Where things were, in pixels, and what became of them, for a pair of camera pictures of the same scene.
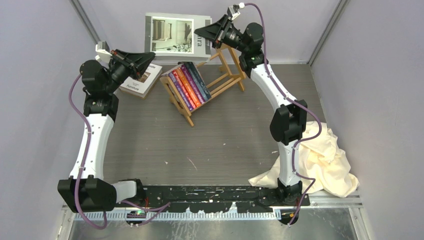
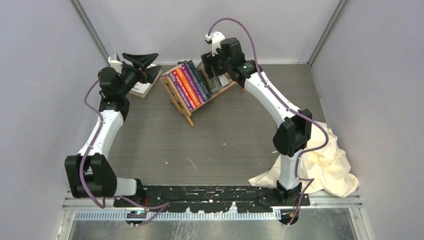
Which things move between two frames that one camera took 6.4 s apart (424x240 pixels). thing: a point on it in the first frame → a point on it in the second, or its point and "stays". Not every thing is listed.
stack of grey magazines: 172,37 → 220,81
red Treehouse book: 184,90 stays
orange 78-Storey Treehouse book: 188,87 stays
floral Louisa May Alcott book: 200,80 stays
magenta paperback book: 193,85 stays
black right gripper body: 232,38 → 223,65
